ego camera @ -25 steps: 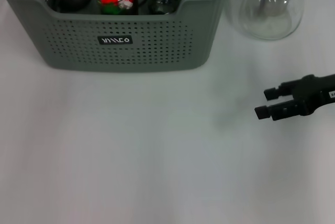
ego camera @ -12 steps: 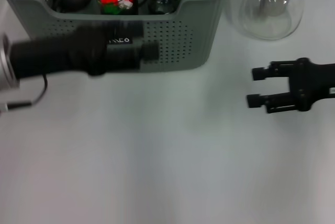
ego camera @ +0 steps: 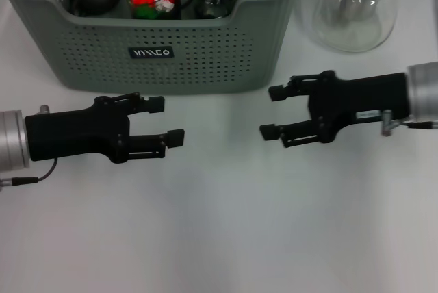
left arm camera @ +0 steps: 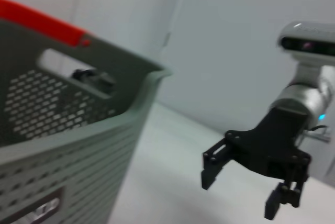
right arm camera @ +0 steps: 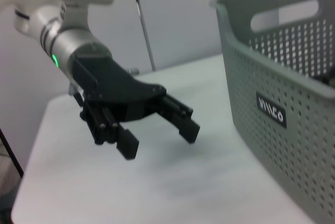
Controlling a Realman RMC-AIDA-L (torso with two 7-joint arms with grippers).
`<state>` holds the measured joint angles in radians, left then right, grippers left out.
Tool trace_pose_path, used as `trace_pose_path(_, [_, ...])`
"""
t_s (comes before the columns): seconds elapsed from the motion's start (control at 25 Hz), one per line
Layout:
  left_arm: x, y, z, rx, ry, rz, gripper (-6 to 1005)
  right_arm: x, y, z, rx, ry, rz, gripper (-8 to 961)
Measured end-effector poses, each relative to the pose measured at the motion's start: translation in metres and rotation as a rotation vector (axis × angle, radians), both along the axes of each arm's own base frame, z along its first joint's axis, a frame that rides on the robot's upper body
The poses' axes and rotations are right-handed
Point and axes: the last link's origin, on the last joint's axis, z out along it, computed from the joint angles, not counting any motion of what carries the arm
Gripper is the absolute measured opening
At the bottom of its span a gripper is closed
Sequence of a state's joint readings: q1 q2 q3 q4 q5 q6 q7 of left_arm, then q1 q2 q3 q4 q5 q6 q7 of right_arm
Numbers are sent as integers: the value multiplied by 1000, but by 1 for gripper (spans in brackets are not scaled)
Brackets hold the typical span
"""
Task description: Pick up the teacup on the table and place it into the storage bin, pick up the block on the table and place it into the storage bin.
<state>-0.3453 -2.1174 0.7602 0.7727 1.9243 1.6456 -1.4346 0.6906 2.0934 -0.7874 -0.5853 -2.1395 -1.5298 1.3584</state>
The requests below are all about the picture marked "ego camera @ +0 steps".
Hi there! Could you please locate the arm cable with plug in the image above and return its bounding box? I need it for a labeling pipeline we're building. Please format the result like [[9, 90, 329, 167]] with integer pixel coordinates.
[[0, 103, 58, 192], [381, 109, 438, 137]]

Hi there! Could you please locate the left arm cable with plug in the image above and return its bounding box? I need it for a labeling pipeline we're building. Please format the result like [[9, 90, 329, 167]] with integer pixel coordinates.
[[0, 103, 58, 192]]

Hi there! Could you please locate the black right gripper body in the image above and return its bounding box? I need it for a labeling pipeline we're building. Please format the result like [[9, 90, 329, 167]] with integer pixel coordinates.
[[307, 69, 412, 144]]

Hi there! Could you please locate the tiny white brick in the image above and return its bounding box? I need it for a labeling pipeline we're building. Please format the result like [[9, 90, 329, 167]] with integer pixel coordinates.
[[153, 0, 175, 12]]

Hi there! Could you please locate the glass teapot with black lid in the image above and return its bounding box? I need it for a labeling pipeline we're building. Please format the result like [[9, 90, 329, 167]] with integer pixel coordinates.
[[294, 0, 404, 53]]

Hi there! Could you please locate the green toy brick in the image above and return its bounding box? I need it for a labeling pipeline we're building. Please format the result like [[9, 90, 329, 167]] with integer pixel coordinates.
[[134, 5, 162, 20]]

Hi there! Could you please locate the right arm cable with plug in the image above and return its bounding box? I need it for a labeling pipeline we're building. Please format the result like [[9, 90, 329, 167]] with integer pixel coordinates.
[[381, 109, 438, 137]]

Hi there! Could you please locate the grey-green perforated storage bin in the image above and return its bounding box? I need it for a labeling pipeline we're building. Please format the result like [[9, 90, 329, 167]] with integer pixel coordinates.
[[0, 0, 309, 97]]

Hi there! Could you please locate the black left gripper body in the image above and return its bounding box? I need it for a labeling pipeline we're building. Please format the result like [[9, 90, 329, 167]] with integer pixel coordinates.
[[24, 95, 131, 165]]

